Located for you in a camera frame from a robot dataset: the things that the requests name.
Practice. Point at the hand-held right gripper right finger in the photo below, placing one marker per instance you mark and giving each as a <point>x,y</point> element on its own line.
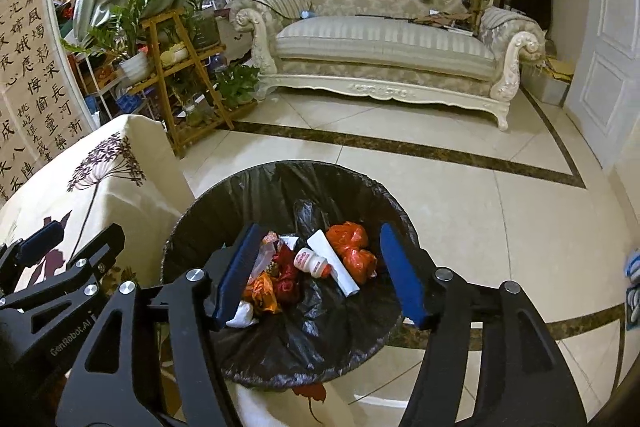
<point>400,277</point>

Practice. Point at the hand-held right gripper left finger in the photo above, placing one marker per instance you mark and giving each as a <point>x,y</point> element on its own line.
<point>235,279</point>

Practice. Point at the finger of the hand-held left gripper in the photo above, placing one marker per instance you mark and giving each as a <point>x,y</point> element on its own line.
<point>85,279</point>
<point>42,240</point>

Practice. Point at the orange printed plastic bag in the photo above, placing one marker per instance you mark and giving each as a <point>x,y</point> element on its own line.
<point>264,294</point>

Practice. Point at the white tissue wad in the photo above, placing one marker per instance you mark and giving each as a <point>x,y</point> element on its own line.
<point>242,314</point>

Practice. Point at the orange white snack wrapper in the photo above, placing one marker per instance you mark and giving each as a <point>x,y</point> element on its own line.
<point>267,252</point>

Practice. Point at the red-orange plastic bag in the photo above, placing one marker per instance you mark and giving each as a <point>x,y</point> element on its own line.
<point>352,252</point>

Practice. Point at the white paper tube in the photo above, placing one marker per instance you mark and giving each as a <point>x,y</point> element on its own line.
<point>335,259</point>

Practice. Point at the small white plastic bottle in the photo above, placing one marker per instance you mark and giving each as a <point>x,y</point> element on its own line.
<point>310,262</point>

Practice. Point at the trash bin with black bag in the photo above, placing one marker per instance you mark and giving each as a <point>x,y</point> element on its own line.
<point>310,337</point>

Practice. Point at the floral tablecloth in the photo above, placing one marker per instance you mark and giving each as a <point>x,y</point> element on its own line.
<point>125,207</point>

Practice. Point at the white metal rack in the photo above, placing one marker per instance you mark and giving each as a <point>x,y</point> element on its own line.
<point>95,92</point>

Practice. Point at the wooden plant stand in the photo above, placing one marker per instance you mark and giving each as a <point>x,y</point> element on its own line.
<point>175,107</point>

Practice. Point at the small green floor plant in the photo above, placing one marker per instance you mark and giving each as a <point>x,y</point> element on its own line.
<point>237,84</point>

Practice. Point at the white flower pot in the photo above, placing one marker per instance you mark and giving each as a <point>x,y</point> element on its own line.
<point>134,68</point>

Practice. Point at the ornate cream sofa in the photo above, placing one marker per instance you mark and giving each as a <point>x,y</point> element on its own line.
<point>380,52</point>

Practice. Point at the yellow flower pot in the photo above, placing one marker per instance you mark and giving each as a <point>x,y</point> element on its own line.
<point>174,54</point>

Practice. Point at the blue white shoe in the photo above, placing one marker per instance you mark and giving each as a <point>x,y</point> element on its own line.
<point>633,263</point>
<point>634,303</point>

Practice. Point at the leafy plant in white pot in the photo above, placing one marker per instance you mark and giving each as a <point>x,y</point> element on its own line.
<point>125,17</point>

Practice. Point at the clutter of papers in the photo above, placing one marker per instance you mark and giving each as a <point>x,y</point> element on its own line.
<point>445,21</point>

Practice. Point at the white door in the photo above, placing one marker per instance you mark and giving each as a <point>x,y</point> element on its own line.
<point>610,47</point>

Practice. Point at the calligraphy wall hanging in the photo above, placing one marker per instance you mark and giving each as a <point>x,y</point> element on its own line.
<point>35,72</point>

